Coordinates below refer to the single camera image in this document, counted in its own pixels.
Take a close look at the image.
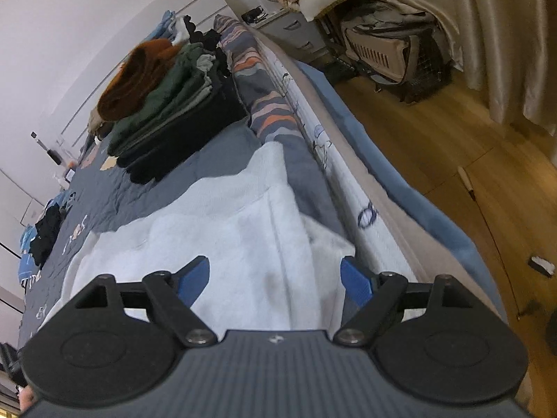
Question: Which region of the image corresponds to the blue bed sheet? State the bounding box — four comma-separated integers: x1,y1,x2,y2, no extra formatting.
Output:
300,63,508,327

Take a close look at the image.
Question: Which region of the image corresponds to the grey quilted bedspread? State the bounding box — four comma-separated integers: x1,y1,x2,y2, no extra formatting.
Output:
17,119,349,349

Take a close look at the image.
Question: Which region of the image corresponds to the grey nightstand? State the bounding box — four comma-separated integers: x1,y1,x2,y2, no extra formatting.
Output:
254,6,336,68

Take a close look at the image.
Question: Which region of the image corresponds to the white wardrobe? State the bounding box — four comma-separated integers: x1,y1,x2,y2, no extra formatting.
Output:
0,170,44,314

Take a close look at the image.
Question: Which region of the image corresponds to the black hairbrush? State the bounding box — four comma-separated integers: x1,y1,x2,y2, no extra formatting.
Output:
38,139,62,166

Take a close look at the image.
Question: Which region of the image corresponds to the beige curtain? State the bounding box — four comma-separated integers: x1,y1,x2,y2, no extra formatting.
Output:
357,0,557,136

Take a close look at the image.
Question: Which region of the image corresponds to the beige pet carrier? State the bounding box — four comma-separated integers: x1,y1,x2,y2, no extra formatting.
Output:
340,2,436,84
322,9,453,103

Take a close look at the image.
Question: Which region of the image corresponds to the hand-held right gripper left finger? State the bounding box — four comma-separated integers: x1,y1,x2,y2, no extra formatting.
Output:
70,256,218,348

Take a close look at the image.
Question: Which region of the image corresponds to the striped patterned cloth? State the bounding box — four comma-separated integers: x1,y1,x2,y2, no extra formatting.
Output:
214,14,312,149

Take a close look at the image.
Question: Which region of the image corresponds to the white headboard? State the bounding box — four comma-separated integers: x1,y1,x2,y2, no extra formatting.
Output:
56,0,231,149

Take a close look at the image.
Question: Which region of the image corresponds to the light grey hoodie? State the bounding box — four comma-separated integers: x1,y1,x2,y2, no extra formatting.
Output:
65,141,358,332

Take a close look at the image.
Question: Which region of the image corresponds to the white handled stick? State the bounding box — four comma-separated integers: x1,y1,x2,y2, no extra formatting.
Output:
457,166,477,201

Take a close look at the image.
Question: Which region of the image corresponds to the stack of khaki folded clothes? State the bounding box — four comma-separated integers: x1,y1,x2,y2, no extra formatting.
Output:
87,109,115,140

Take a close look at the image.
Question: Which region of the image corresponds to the white printed mattress cover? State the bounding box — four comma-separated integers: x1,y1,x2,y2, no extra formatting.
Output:
248,26,431,288

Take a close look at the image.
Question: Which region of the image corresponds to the stack of dark folded clothes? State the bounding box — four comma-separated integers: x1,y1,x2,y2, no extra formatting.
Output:
89,9,249,186

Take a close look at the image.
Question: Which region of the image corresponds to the blue patterned pillow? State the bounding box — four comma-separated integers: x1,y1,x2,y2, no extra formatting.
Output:
17,192,77,290

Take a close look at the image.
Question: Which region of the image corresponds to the black clothes pile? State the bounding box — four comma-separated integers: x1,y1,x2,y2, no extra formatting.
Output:
32,204,64,268

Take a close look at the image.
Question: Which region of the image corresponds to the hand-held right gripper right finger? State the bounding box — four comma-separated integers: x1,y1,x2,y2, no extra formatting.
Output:
334,256,494,348

